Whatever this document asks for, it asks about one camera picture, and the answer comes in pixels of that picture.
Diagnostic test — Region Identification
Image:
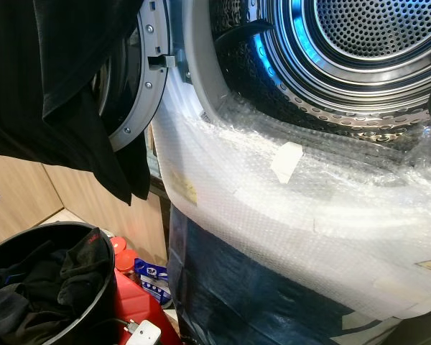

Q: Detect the black drum paddle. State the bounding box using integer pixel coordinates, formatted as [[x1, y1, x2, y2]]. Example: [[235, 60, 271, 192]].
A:
[[214, 19, 275, 52]]

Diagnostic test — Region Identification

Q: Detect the red plastic container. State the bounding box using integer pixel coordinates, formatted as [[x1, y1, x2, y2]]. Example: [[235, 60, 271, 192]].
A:
[[108, 236, 182, 345]]

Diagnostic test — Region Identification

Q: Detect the white tape piece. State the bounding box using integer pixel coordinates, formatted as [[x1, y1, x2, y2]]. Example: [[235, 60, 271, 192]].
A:
[[269, 141, 305, 185]]

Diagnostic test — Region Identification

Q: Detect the grey crumpled garment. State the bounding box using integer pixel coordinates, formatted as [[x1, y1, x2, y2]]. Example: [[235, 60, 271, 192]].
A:
[[0, 273, 62, 345]]

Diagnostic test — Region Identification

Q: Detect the round silver washer door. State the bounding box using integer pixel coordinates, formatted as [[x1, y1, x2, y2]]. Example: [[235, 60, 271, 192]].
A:
[[105, 0, 172, 153]]

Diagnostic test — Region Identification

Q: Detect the clear bubble wrap sheet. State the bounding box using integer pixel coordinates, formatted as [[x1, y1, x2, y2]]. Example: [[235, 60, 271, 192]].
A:
[[149, 72, 431, 323]]

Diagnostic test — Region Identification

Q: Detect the blue white packet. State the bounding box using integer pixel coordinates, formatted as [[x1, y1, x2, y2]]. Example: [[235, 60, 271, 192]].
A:
[[134, 257, 171, 304]]

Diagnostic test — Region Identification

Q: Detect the small white device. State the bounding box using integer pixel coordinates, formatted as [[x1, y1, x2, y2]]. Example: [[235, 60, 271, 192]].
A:
[[126, 320, 163, 345]]

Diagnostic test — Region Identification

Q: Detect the washing machine body blue film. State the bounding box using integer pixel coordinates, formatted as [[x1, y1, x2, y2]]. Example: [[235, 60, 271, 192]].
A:
[[167, 203, 431, 345]]

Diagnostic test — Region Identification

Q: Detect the light wooden cabinet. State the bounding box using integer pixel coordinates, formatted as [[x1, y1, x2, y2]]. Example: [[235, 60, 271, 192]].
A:
[[0, 151, 170, 267]]

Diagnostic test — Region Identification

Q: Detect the yellow green energy label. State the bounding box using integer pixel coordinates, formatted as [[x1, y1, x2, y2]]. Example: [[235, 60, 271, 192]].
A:
[[168, 169, 199, 206]]

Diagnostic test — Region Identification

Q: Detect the black garment with red print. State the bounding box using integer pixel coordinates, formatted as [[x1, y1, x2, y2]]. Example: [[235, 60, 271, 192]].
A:
[[59, 227, 114, 310]]

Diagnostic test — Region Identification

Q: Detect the perforated steel washer drum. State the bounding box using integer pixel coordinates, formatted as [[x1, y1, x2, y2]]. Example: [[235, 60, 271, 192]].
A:
[[208, 0, 431, 137]]

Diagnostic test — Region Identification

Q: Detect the grey washer door gasket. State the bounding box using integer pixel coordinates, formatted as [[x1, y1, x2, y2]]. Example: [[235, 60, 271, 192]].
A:
[[181, 0, 235, 123]]

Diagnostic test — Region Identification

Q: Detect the thin black cable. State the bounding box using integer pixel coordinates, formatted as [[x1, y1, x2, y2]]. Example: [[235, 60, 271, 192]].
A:
[[99, 316, 139, 334]]

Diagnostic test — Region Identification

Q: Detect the black round laundry basket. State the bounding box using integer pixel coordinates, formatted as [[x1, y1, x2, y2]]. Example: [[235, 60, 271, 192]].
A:
[[0, 221, 119, 345]]

